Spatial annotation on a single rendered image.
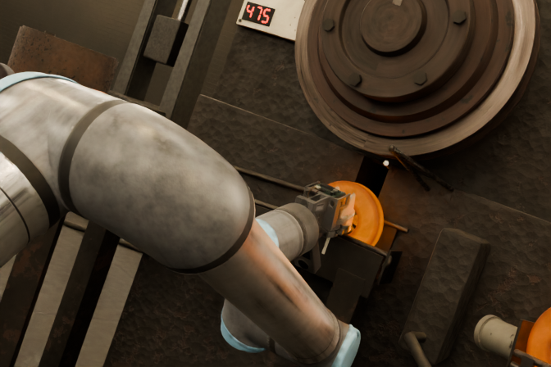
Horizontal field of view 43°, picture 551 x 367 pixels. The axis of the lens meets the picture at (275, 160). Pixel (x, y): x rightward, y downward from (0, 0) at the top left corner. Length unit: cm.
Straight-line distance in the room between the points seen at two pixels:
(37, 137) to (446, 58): 79
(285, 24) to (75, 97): 103
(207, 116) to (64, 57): 241
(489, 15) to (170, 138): 81
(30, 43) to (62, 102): 342
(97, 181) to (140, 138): 5
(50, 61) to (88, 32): 647
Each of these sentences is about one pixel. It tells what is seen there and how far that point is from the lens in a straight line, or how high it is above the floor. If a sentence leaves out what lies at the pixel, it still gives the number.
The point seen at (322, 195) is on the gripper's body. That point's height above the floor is 78.
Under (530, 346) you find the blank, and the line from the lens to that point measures 117.
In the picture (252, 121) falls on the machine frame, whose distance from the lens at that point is 159.
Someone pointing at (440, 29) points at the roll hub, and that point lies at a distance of 128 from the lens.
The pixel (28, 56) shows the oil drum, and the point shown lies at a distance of 407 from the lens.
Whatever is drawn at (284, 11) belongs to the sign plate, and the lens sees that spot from 165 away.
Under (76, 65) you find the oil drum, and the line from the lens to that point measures 401.
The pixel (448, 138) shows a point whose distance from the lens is 131.
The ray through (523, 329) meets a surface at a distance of 117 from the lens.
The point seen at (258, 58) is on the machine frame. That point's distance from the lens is 168.
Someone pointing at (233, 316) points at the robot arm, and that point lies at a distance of 116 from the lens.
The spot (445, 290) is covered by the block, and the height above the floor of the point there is 70.
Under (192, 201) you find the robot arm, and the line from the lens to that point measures 61.
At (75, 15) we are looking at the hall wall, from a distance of 1072.
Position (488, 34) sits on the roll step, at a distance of 130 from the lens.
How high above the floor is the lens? 88
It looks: 3 degrees down
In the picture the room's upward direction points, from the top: 20 degrees clockwise
